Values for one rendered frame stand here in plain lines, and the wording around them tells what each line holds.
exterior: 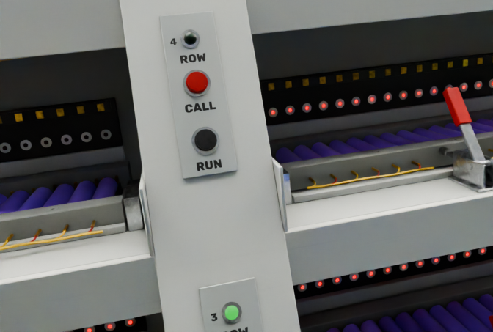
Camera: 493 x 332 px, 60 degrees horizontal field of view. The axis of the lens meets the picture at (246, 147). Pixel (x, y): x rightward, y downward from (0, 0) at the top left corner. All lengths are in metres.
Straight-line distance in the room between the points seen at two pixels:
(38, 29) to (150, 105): 0.10
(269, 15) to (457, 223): 0.22
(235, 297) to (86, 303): 0.10
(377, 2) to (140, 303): 0.30
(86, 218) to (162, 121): 0.10
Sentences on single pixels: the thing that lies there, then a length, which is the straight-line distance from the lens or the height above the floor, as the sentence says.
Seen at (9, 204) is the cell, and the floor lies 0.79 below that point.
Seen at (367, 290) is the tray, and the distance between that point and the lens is 0.53.
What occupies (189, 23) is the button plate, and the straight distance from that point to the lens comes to 0.34.
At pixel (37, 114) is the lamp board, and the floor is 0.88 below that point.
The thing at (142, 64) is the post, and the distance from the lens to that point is 0.33.
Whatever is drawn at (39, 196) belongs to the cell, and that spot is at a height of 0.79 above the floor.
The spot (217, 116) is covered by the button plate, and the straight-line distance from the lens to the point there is 0.32.
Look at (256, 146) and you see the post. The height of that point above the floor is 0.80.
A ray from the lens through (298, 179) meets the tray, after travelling 0.39.
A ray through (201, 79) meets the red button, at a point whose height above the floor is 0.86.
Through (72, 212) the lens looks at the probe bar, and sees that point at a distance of 0.37.
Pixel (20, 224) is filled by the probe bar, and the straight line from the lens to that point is 0.38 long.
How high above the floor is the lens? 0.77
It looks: 5 degrees up
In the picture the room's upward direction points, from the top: 9 degrees counter-clockwise
